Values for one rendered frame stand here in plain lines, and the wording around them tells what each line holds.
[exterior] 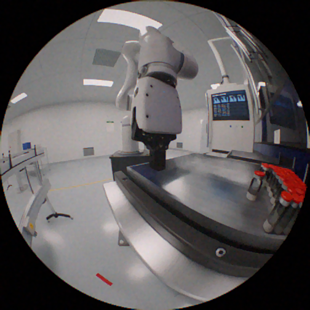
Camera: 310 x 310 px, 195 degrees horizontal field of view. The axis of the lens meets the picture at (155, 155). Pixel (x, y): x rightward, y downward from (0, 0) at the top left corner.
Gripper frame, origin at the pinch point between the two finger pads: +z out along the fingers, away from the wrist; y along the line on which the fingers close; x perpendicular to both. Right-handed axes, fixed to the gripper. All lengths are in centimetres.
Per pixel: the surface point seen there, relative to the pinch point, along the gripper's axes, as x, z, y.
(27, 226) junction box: 29, 39, -79
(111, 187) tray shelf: 2.1, 4.4, -9.5
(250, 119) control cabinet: -25, -26, 87
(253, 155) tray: -24, 3, 54
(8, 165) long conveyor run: 40, 1, -82
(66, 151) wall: 485, 37, -151
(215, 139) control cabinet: 11, -5, 91
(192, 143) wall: 274, 26, 544
